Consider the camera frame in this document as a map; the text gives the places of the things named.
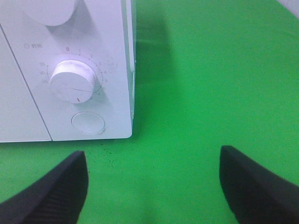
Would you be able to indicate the white microwave oven body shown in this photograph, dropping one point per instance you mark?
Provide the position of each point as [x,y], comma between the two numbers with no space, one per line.
[100,33]

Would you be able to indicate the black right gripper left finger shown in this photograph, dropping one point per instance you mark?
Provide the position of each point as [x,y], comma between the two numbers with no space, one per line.
[56,198]

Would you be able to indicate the round white door button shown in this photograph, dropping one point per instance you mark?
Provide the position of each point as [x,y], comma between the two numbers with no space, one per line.
[88,123]

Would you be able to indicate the white round knob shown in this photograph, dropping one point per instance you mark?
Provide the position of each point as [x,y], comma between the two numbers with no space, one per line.
[49,12]
[73,81]

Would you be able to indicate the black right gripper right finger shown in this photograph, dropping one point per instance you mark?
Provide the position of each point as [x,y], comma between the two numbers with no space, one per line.
[254,194]

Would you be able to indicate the white microwave door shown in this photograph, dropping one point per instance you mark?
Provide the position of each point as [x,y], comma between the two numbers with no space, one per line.
[20,119]

